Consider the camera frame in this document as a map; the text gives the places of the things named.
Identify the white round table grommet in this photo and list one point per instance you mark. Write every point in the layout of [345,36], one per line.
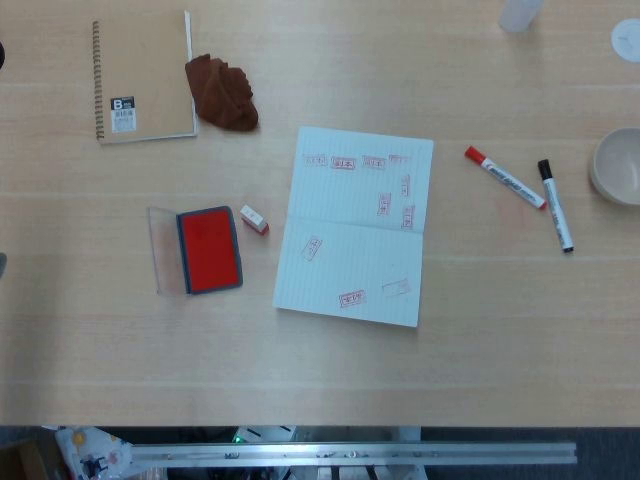
[627,40]

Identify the aluminium rail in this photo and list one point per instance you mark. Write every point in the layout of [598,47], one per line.
[350,454]

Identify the kraft spiral notebook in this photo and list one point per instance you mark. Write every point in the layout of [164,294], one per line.
[145,75]

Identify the brown crumpled cloth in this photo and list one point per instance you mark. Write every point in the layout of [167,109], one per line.
[222,97]

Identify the white sticker-covered panel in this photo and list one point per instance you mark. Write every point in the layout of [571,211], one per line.
[92,452]

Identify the black whiteboard marker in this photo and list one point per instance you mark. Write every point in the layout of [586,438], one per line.
[556,207]

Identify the white box with green light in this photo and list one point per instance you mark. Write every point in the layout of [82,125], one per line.
[260,434]

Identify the open white stamped notebook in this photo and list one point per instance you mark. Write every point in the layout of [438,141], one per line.
[350,260]

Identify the translucent squeeze bottle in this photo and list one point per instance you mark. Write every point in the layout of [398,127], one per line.
[517,15]

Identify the brown cardboard box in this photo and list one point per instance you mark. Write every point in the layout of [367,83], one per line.
[20,460]

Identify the beige bowl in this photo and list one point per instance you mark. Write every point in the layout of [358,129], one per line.
[620,167]

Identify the red whiteboard marker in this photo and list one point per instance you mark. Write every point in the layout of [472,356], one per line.
[507,181]

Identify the small white red stamp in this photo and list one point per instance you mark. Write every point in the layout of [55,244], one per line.
[251,216]

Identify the red ink pad clear lid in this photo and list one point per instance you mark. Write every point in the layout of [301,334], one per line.
[209,250]

